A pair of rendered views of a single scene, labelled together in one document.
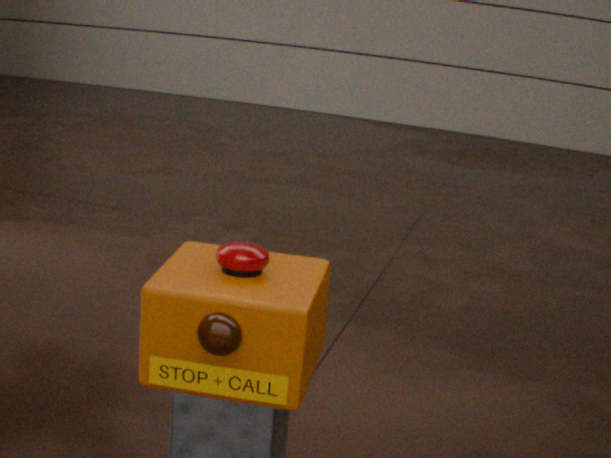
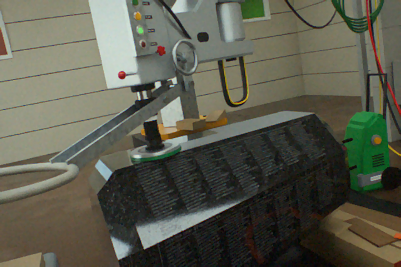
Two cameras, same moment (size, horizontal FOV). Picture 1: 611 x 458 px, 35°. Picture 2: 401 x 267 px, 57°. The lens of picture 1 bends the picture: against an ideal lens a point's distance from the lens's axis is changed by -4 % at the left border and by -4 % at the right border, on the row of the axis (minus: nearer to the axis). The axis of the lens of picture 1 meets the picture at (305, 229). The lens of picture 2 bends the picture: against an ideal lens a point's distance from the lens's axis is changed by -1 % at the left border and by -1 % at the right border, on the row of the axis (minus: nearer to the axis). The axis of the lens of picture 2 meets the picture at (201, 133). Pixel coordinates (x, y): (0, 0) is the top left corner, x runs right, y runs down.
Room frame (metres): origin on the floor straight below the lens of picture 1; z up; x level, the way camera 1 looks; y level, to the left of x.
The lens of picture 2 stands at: (-0.27, -0.95, 1.17)
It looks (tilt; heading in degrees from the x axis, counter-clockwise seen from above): 11 degrees down; 327
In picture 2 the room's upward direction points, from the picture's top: 10 degrees counter-clockwise
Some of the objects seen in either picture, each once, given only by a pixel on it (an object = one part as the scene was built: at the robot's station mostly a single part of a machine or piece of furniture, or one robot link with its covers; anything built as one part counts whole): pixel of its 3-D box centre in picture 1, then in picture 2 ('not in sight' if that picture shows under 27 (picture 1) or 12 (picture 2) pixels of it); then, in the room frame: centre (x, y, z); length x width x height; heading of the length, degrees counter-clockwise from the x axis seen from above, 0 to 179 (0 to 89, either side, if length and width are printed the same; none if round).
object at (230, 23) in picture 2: not in sight; (225, 24); (1.32, -2.25, 1.35); 0.19 x 0.19 x 0.20
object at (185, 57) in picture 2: not in sight; (179, 58); (1.05, -1.77, 1.20); 0.15 x 0.10 x 0.15; 106
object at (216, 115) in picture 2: not in sight; (213, 116); (1.77, -2.41, 0.80); 0.20 x 0.10 x 0.05; 122
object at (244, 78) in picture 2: not in sight; (234, 78); (1.31, -2.26, 1.06); 0.23 x 0.03 x 0.32; 106
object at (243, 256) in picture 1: (242, 258); not in sight; (0.71, 0.04, 1.09); 0.04 x 0.04 x 0.02
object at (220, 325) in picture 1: (219, 334); not in sight; (0.64, 0.05, 1.05); 0.03 x 0.02 x 0.03; 83
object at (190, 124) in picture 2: not in sight; (190, 124); (1.72, -2.18, 0.81); 0.20 x 0.10 x 0.05; 1
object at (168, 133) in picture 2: not in sight; (182, 125); (1.97, -2.26, 0.76); 0.49 x 0.49 x 0.05; 83
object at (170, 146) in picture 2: not in sight; (155, 148); (1.14, -1.62, 0.85); 0.21 x 0.21 x 0.01
